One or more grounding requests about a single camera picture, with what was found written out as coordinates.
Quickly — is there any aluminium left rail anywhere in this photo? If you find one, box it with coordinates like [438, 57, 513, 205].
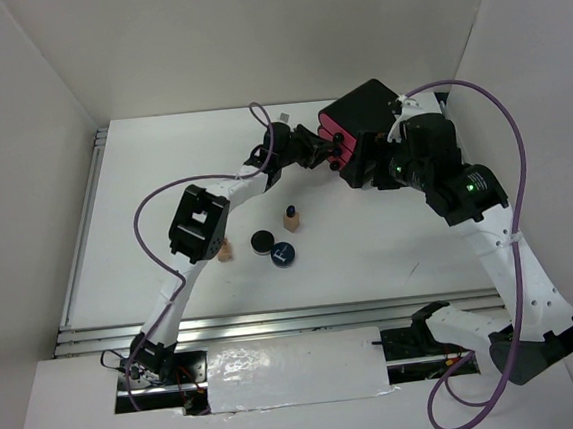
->
[59, 127, 109, 331]

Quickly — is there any pink top drawer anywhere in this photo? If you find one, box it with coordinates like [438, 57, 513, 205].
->
[317, 113, 349, 144]

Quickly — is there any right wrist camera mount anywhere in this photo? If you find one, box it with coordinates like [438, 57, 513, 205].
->
[387, 92, 442, 143]

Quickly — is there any blue lid F powder jar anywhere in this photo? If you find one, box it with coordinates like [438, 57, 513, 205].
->
[270, 242, 296, 269]

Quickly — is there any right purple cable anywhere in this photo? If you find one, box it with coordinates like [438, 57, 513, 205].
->
[399, 72, 553, 429]

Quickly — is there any aluminium rail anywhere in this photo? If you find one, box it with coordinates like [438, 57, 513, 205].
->
[59, 127, 109, 331]
[54, 288, 504, 358]

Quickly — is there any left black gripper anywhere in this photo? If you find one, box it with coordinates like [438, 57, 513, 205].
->
[275, 121, 339, 173]

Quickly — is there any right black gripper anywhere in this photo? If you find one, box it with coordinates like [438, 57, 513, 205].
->
[335, 123, 433, 198]

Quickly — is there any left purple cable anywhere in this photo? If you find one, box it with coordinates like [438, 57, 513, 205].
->
[102, 99, 300, 413]

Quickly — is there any white foil-taped board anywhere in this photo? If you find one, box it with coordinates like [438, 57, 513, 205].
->
[206, 327, 392, 414]

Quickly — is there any black lid powder jar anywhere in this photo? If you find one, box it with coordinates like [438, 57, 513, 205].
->
[250, 230, 275, 256]

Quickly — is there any square foundation bottle black cap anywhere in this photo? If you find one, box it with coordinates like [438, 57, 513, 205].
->
[283, 205, 300, 233]

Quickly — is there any purple cable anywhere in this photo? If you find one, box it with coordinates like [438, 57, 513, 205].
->
[102, 99, 300, 413]
[399, 72, 553, 429]

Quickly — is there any BB foundation pump bottle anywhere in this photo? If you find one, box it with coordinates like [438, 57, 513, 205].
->
[217, 238, 233, 262]

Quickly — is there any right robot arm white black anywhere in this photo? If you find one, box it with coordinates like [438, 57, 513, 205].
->
[347, 113, 573, 386]

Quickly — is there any aluminium front rail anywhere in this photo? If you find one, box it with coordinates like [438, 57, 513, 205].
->
[54, 288, 504, 358]

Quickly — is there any black drawer organizer case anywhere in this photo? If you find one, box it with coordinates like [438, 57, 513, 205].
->
[318, 78, 399, 180]

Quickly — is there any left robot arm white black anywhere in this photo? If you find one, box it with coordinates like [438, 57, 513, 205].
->
[124, 122, 340, 385]

